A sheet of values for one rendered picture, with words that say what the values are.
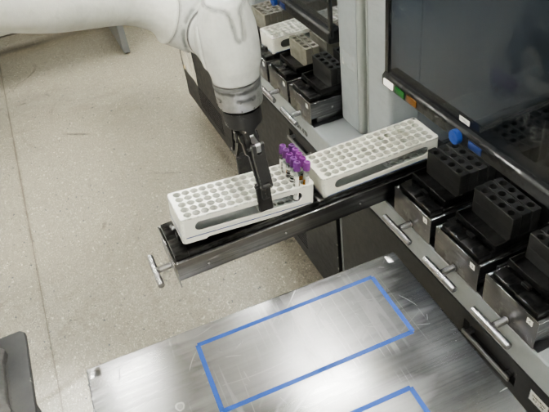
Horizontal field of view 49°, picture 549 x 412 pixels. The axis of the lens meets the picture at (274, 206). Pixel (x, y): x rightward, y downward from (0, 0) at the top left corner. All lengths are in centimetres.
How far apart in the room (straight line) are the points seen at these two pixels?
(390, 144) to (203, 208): 45
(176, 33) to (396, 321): 65
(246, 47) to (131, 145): 217
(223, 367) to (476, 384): 40
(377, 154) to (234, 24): 48
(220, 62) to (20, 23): 32
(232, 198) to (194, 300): 107
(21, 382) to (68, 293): 119
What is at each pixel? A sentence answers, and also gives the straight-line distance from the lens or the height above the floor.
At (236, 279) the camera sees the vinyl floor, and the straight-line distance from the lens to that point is 229.
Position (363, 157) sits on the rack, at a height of 86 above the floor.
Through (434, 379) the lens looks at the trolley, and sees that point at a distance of 100.
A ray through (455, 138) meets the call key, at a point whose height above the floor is 98.
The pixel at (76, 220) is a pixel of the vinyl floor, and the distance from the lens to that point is 280.
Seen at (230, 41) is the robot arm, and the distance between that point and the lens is 105.
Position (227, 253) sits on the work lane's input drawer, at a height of 78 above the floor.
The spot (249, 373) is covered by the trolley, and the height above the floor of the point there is 82.
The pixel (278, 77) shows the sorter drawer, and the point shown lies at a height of 80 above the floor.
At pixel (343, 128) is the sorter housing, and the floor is 73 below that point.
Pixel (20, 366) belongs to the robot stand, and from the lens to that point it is 133.
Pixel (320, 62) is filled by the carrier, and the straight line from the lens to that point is 170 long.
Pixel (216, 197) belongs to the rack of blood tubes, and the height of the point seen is 87.
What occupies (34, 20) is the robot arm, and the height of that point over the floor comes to 134.
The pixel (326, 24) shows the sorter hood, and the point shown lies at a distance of 161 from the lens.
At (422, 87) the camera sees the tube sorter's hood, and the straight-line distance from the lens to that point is 128.
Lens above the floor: 165
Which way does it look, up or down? 40 degrees down
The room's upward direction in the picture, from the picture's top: 8 degrees counter-clockwise
